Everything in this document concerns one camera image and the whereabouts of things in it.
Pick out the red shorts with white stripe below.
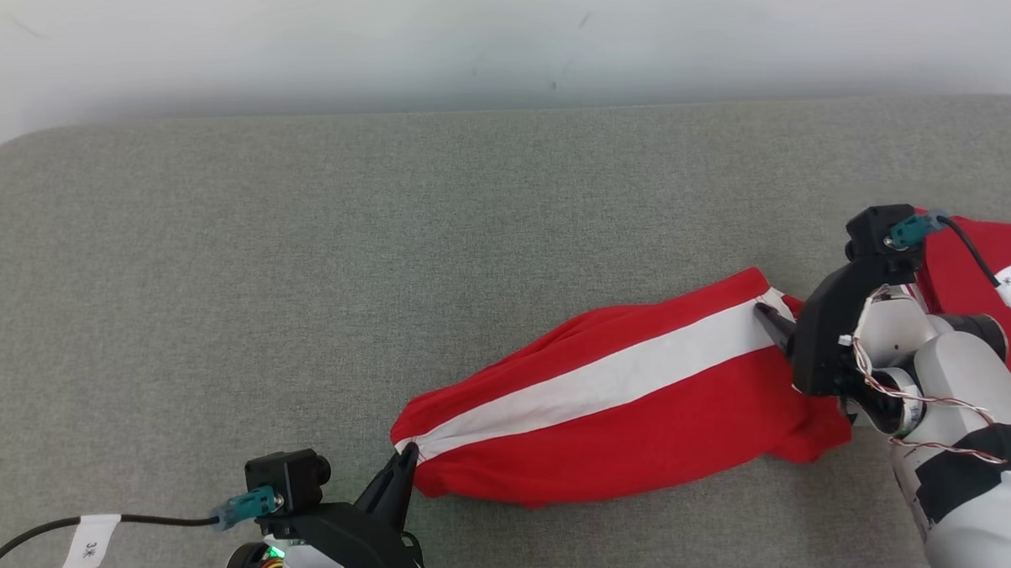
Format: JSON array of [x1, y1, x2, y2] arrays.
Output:
[[384, 263, 857, 515]]

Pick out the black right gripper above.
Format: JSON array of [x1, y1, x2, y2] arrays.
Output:
[[752, 251, 928, 400]]

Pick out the teal right cable connector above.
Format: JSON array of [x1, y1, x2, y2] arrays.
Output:
[[885, 211, 951, 251]]

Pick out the white left cable label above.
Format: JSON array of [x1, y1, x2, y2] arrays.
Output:
[[59, 513, 124, 568]]

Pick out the teal left cable connector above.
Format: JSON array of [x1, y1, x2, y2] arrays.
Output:
[[208, 485, 280, 532]]

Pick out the red jersey with number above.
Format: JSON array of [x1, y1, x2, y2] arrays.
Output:
[[907, 208, 1011, 427]]

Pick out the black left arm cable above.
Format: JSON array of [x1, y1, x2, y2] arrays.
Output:
[[0, 510, 224, 568]]

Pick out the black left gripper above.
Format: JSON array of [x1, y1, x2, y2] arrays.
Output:
[[261, 441, 431, 568]]

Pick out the teal cable connector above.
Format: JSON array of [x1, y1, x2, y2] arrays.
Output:
[[208, 485, 280, 532], [885, 211, 951, 251]]

